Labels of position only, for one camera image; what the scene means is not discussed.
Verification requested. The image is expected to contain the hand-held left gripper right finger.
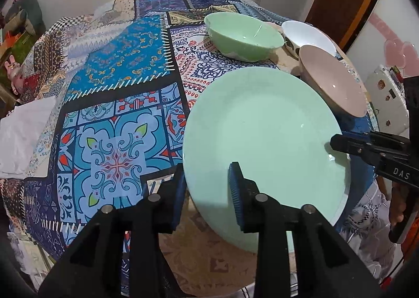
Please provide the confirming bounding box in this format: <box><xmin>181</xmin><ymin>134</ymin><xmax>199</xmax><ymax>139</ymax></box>
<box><xmin>228</xmin><ymin>161</ymin><xmax>385</xmax><ymax>298</ymax></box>

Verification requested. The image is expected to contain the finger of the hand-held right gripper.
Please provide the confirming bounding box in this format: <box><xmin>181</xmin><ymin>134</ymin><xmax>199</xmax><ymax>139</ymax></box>
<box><xmin>330</xmin><ymin>132</ymin><xmax>381</xmax><ymax>163</ymax></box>

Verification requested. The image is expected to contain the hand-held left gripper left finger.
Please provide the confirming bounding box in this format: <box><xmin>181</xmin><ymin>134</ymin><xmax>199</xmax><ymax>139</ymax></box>
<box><xmin>37</xmin><ymin>163</ymin><xmax>187</xmax><ymax>298</ymax></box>

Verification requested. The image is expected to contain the pink bowl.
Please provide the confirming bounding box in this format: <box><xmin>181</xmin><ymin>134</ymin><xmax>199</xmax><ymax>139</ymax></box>
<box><xmin>299</xmin><ymin>44</ymin><xmax>368</xmax><ymax>118</ymax></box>

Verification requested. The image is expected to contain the green plate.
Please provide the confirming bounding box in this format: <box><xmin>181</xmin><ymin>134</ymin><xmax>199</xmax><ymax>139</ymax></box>
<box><xmin>183</xmin><ymin>67</ymin><xmax>351</xmax><ymax>254</ymax></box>

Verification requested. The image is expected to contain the white bowl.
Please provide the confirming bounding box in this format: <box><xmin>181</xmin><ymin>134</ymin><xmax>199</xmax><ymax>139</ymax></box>
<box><xmin>282</xmin><ymin>20</ymin><xmax>338</xmax><ymax>58</ymax></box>

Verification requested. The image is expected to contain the person's right hand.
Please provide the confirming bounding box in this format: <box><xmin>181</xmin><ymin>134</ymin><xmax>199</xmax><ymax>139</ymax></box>
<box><xmin>389</xmin><ymin>182</ymin><xmax>408</xmax><ymax>225</ymax></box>

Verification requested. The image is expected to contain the white appliance with stickers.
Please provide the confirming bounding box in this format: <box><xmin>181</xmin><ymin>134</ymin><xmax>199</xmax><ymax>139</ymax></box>
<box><xmin>364</xmin><ymin>64</ymin><xmax>410</xmax><ymax>131</ymax></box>

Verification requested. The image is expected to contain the white patterned bedsheet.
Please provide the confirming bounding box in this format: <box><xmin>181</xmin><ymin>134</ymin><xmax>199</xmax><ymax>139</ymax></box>
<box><xmin>340</xmin><ymin>180</ymin><xmax>404</xmax><ymax>279</ymax></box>

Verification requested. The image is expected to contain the white wardrobe pink print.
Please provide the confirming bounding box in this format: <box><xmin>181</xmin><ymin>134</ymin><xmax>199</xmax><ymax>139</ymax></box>
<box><xmin>344</xmin><ymin>0</ymin><xmax>419</xmax><ymax>89</ymax></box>

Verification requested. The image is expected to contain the patchwork tablecloth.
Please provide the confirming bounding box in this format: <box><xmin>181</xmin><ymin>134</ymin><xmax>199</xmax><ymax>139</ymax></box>
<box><xmin>0</xmin><ymin>0</ymin><xmax>380</xmax><ymax>298</ymax></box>

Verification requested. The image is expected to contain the green bowl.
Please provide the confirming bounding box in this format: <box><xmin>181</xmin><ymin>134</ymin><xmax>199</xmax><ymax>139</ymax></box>
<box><xmin>203</xmin><ymin>12</ymin><xmax>285</xmax><ymax>62</ymax></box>

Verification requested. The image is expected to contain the white cloth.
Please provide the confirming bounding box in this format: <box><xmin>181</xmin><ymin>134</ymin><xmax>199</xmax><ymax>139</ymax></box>
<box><xmin>0</xmin><ymin>98</ymin><xmax>58</xmax><ymax>180</ymax></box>

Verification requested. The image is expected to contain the pink bunny toy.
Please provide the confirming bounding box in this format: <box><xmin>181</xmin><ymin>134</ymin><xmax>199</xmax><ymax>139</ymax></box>
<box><xmin>3</xmin><ymin>54</ymin><xmax>24</xmax><ymax>96</ymax></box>

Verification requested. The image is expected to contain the green storage bag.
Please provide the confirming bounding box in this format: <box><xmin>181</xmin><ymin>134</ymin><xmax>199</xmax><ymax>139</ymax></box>
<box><xmin>0</xmin><ymin>31</ymin><xmax>37</xmax><ymax>57</ymax></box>

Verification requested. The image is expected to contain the grey green plush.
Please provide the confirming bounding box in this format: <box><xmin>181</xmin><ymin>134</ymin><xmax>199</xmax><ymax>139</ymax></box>
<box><xmin>3</xmin><ymin>0</ymin><xmax>46</xmax><ymax>36</ymax></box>

